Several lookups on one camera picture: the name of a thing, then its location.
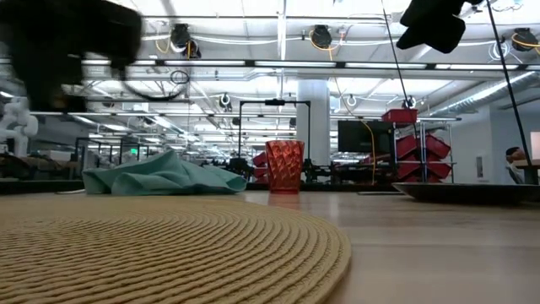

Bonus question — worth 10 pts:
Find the thin black hanging cable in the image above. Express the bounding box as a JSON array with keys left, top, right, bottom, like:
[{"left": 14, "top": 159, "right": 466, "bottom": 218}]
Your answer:
[{"left": 381, "top": 0, "right": 413, "bottom": 109}]

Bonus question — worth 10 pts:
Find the person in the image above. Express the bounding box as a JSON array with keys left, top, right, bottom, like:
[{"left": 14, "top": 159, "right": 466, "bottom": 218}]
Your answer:
[{"left": 505, "top": 146, "right": 528, "bottom": 185}]

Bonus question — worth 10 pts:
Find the yellow hanging cable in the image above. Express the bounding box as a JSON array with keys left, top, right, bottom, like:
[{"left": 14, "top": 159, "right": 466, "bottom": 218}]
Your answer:
[{"left": 360, "top": 120, "right": 377, "bottom": 186}]

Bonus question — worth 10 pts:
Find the black ceiling cable reel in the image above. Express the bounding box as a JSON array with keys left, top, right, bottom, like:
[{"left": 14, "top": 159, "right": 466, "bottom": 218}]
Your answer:
[
  {"left": 510, "top": 27, "right": 540, "bottom": 53},
  {"left": 170, "top": 23, "right": 203, "bottom": 60},
  {"left": 310, "top": 24, "right": 335, "bottom": 50}
]

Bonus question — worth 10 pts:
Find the metal shelf rack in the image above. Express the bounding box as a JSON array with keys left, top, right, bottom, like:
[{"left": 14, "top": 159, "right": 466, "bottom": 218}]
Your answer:
[{"left": 393, "top": 121, "right": 456, "bottom": 184}]

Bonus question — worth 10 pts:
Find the red plastic storage bin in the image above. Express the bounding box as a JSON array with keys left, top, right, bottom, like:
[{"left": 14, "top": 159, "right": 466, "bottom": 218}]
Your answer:
[
  {"left": 424, "top": 133, "right": 452, "bottom": 160},
  {"left": 381, "top": 108, "right": 419, "bottom": 124},
  {"left": 395, "top": 134, "right": 419, "bottom": 160}
]

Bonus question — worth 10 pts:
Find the white concrete column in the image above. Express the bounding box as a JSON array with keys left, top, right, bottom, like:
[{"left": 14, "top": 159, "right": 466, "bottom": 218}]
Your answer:
[{"left": 296, "top": 79, "right": 332, "bottom": 166}]

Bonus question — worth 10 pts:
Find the round woven tan placemat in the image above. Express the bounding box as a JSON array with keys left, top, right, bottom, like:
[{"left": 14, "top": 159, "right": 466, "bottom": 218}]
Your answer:
[{"left": 0, "top": 195, "right": 353, "bottom": 304}]

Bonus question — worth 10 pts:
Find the black monitor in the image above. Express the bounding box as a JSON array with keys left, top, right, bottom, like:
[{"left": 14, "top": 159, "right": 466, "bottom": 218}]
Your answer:
[{"left": 337, "top": 120, "right": 396, "bottom": 154}]

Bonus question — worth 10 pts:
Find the black stand frame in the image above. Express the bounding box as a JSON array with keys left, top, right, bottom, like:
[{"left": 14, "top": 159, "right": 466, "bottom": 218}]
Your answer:
[{"left": 237, "top": 98, "right": 312, "bottom": 172}]

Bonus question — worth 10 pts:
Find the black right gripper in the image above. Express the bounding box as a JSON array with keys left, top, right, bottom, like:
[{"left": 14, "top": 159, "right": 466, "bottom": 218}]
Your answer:
[{"left": 395, "top": 0, "right": 467, "bottom": 55}]

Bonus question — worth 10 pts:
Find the teal cloth napkin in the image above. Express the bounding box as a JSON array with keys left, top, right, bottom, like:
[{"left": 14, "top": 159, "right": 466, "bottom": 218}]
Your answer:
[{"left": 82, "top": 149, "right": 248, "bottom": 197}]

